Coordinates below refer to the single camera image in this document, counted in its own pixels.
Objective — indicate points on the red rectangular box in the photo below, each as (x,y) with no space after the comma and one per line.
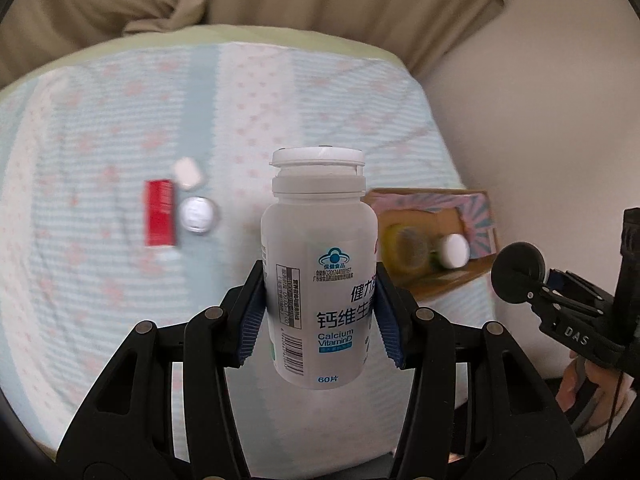
(160,212)

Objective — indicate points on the yellow-green round container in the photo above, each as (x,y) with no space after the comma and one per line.
(407,245)

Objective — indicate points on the light blue printed bed sheet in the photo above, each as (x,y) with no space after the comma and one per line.
(100,125)

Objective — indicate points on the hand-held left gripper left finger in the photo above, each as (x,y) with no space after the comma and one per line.
(250,332)

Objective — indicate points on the round silver white lid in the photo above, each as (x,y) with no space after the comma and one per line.
(199,215)

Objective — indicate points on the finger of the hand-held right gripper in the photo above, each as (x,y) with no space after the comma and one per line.
(570,332)

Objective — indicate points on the green jar with white lid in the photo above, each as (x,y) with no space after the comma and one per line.
(452,251)

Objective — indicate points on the white supplement bottle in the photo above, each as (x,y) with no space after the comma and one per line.
(320,270)

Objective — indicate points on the cardboard box with striped flaps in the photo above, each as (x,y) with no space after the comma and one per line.
(450,285)

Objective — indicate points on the person's right hand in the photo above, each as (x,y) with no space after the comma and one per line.
(597,387)

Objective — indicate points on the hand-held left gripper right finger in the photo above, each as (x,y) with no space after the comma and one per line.
(389,332)

